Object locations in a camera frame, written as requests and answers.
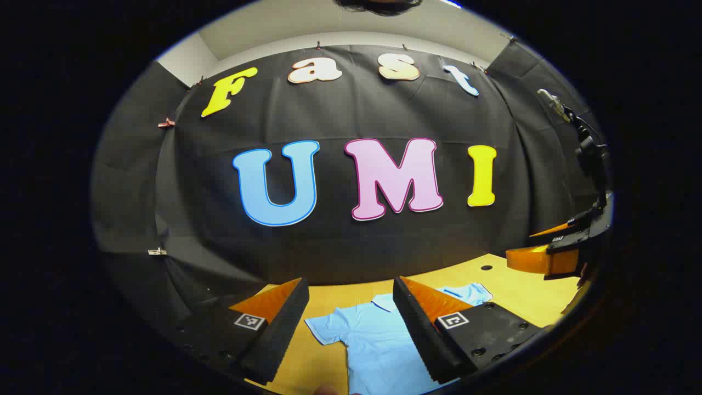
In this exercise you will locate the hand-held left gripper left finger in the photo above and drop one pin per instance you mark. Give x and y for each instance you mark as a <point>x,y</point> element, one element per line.
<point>277,334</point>

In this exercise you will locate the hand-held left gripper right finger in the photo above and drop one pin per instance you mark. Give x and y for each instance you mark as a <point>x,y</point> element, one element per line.
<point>419,334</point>

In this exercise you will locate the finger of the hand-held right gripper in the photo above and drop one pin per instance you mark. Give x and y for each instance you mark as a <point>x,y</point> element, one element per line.
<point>565,226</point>
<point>540,260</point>

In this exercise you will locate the light blue T-shirt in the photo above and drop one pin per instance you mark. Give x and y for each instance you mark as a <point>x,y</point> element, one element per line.
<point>373,343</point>

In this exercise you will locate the black backdrop cloth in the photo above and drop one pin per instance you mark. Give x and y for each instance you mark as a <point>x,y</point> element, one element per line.
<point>329,247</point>

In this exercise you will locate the small silver backdrop clip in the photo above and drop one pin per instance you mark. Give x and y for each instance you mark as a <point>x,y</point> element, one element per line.
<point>157,251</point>

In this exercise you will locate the small red backdrop clip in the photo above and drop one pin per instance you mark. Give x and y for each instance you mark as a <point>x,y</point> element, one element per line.
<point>166,123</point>

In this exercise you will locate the person's head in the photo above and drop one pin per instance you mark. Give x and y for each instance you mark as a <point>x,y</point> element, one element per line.
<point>378,5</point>

